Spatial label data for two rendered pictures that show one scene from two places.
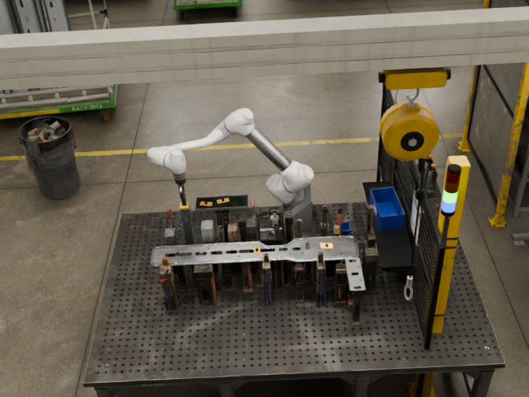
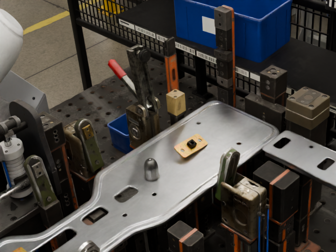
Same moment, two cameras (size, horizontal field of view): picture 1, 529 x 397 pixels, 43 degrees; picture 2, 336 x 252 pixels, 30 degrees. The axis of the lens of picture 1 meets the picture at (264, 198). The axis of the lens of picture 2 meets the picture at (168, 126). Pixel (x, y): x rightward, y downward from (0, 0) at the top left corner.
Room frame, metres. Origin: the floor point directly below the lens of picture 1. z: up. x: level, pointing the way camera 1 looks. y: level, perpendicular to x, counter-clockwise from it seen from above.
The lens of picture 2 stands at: (2.48, 0.42, 1.90)
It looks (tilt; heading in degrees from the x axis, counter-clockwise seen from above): 35 degrees down; 318
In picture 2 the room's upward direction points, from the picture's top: 5 degrees counter-clockwise
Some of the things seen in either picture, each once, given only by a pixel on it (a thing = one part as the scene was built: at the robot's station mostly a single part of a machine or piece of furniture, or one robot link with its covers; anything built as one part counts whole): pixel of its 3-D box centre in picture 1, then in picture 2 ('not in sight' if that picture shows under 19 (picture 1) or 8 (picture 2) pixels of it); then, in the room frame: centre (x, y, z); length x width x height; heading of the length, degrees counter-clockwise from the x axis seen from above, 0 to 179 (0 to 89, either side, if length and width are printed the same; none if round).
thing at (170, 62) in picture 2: (338, 236); (176, 123); (3.46, -0.50, 0.95); 0.03 x 0.01 x 0.50; 89
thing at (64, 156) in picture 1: (53, 159); not in sight; (5.49, 2.04, 0.36); 0.54 x 0.50 x 0.73; 179
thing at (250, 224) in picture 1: (253, 243); not in sight; (3.51, 0.10, 0.89); 0.13 x 0.11 x 0.38; 179
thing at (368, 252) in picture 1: (369, 271); (304, 156); (3.18, -0.67, 0.88); 0.08 x 0.08 x 0.36; 89
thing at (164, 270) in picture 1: (169, 287); not in sight; (3.14, 0.66, 0.88); 0.15 x 0.11 x 0.36; 179
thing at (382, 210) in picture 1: (386, 209); (231, 17); (3.55, -0.83, 1.10); 0.30 x 0.17 x 0.13; 4
